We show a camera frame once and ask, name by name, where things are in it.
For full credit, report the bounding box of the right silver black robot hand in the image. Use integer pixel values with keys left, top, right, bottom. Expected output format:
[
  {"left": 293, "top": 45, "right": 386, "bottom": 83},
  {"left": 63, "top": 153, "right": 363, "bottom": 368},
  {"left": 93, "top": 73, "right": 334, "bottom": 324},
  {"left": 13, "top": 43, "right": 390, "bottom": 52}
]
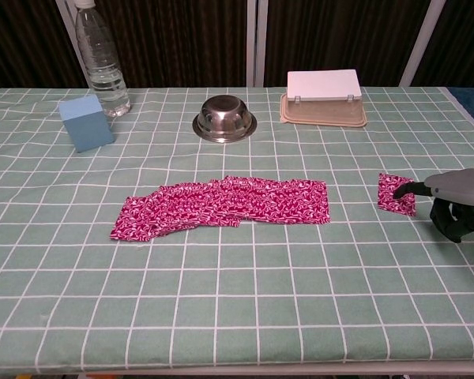
[{"left": 393, "top": 167, "right": 474, "bottom": 244}]

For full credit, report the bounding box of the small pink patterned cloth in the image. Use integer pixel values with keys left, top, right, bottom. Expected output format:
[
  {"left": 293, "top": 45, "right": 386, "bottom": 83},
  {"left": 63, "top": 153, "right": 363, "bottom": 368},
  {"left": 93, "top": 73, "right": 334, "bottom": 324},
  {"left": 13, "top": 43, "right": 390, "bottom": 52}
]
[{"left": 377, "top": 172, "right": 417, "bottom": 217}]

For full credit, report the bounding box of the long pink patterned cloth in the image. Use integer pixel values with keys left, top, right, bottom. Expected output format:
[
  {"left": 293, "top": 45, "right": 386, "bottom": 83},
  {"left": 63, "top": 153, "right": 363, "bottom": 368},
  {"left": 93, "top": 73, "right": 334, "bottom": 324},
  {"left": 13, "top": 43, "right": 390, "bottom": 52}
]
[{"left": 109, "top": 175, "right": 332, "bottom": 243}]

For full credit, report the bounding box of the beige container with white lid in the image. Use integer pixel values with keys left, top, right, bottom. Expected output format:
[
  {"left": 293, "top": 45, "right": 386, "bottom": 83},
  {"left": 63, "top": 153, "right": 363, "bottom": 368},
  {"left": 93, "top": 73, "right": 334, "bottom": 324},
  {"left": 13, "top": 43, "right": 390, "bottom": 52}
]
[{"left": 280, "top": 69, "right": 370, "bottom": 129}]

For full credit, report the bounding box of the upturned stainless steel bowl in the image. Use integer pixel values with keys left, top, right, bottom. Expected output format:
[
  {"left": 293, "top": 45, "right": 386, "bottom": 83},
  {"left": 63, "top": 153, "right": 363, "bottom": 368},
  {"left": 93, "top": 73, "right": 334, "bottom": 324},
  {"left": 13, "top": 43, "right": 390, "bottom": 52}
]
[{"left": 192, "top": 96, "right": 258, "bottom": 144}]

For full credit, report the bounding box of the green checked tablecloth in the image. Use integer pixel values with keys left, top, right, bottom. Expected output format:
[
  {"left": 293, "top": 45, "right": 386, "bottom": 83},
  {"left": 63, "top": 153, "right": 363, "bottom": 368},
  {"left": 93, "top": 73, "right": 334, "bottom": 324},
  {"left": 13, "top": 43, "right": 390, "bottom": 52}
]
[{"left": 0, "top": 86, "right": 474, "bottom": 376}]

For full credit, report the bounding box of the clear plastic water bottle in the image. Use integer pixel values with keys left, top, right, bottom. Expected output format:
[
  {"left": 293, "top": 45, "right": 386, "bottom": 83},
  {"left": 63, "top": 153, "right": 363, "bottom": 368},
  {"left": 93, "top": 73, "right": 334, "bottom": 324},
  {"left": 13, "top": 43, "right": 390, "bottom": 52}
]
[{"left": 73, "top": 0, "right": 132, "bottom": 118}]

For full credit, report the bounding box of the light blue cube block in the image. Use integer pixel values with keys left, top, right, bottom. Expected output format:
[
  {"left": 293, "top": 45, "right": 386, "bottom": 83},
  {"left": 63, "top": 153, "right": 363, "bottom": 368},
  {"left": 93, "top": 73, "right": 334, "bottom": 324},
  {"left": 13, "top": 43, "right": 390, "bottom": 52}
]
[{"left": 58, "top": 93, "right": 116, "bottom": 154}]

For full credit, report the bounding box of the white frame post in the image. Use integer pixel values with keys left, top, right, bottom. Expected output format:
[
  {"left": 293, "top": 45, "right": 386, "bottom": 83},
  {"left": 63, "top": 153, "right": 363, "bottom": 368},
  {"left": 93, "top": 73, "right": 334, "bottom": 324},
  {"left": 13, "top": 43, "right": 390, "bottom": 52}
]
[
  {"left": 246, "top": 0, "right": 269, "bottom": 88},
  {"left": 398, "top": 0, "right": 447, "bottom": 88},
  {"left": 55, "top": 0, "right": 92, "bottom": 88}
]

